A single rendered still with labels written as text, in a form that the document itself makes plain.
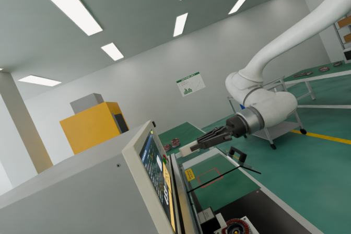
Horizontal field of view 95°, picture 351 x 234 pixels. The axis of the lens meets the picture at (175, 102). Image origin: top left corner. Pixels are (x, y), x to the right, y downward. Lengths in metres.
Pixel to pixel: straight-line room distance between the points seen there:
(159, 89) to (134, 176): 5.45
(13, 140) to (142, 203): 4.15
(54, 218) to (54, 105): 6.37
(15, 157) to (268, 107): 4.30
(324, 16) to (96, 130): 4.01
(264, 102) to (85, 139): 3.97
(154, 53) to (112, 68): 1.54
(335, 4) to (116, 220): 0.66
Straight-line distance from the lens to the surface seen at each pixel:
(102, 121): 4.07
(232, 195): 1.06
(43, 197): 0.35
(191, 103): 5.77
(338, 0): 0.60
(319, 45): 8.62
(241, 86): 0.69
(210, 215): 0.73
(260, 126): 0.62
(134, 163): 0.28
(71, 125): 4.34
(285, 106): 0.65
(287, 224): 0.85
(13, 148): 4.42
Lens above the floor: 1.36
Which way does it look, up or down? 1 degrees down
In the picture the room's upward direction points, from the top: 24 degrees counter-clockwise
